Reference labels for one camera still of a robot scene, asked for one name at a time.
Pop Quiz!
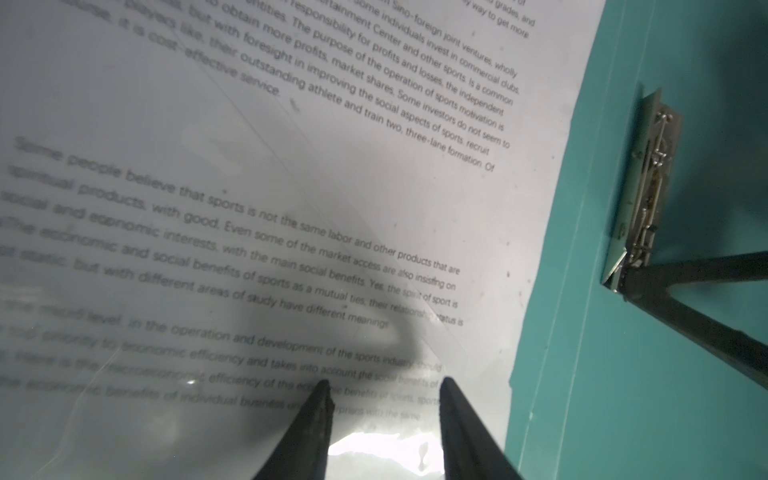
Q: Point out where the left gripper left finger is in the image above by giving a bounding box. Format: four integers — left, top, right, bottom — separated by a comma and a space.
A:
253, 380, 335, 480

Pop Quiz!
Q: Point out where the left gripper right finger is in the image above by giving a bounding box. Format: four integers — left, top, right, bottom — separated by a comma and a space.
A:
439, 377, 523, 480

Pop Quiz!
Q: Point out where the printed paper sheet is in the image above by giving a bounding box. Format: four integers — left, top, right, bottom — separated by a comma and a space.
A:
1, 1, 604, 479

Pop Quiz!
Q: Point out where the metal folder clip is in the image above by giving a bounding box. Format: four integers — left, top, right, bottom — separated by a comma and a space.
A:
602, 88, 683, 292

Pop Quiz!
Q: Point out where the teal paper folder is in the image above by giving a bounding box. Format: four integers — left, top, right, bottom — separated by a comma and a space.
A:
503, 0, 768, 480

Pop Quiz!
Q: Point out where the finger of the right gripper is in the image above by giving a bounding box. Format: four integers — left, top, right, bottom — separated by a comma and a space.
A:
618, 252, 767, 388

